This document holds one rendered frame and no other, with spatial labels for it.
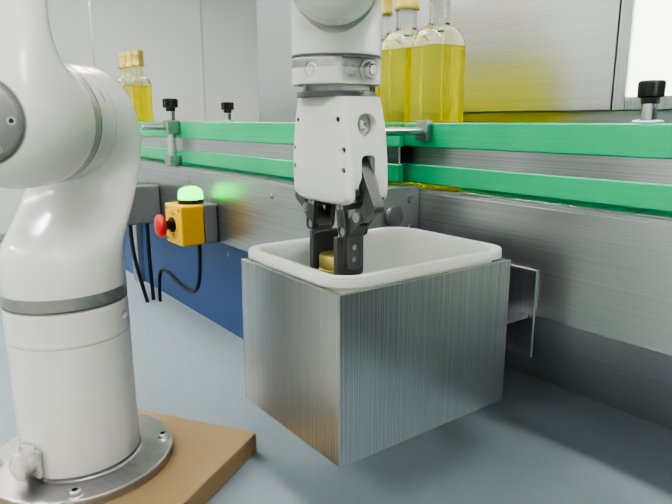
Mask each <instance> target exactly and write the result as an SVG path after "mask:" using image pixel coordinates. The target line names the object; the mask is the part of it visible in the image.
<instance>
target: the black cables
mask: <svg viewBox="0 0 672 504"><path fill-rule="evenodd" d="M128 229H129V238H130V246H131V252H132V257H133V261H134V265H135V269H136V273H137V276H138V279H139V282H140V286H141V289H142V292H143V295H144V298H145V302H146V303H148V302H150V301H149V298H148V295H147V292H146V289H145V285H144V282H143V279H142V276H141V272H140V269H139V265H138V261H137V257H136V252H135V246H134V239H133V229H132V225H130V226H128ZM145 232H146V245H147V258H148V269H149V279H150V289H151V298H152V300H155V291H154V281H153V271H152V260H151V248H150V234H149V224H145ZM197 249H198V275H197V283H196V287H195V288H194V289H189V288H187V287H186V286H185V285H183V284H182V283H181V282H180V281H179V280H178V279H177V278H176V277H175V276H174V275H173V274H172V273H171V272H170V271H169V270H167V269H165V268H162V269H160V270H159V272H158V299H159V302H161V301H162V293H161V276H162V272H165V273H167V274H168V275H169V276H170V277H171V278H172V279H173V280H174V281H175V282H176V283H177V284H178V285H179V286H180V287H181V288H182V289H183V290H185V291H187V292H189V293H195V292H197V291H198V290H199V288H200V284H201V275H202V249H201V245H197Z"/></svg>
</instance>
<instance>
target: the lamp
mask: <svg viewBox="0 0 672 504"><path fill-rule="evenodd" d="M202 203H204V198H203V191H202V190H201V188H199V187H196V186H185V187H182V188H180V189H179V191H178V204H182V205H195V204H202Z"/></svg>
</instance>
